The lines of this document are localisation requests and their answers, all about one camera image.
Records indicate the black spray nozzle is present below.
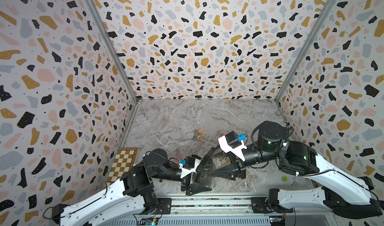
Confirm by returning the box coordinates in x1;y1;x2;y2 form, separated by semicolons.
197;146;220;170

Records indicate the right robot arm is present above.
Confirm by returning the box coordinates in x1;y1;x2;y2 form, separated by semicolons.
210;121;383;220

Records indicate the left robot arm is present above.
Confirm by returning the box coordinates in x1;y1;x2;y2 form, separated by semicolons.
49;149;213;226

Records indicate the orange grey spray nozzle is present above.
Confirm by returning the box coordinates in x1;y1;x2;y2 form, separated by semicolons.
193;129;207;141

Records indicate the wooden chessboard box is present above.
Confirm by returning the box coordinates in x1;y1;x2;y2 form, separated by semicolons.
106;148;140;186

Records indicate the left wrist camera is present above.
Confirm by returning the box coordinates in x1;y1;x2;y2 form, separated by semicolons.
178;156;202;179

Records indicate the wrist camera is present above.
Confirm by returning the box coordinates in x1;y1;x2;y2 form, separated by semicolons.
218;131;247;162
178;156;202;179

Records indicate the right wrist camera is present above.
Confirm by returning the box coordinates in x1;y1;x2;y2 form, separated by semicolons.
218;131;247;162

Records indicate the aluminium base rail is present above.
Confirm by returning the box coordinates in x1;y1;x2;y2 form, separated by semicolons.
87;194;342;226

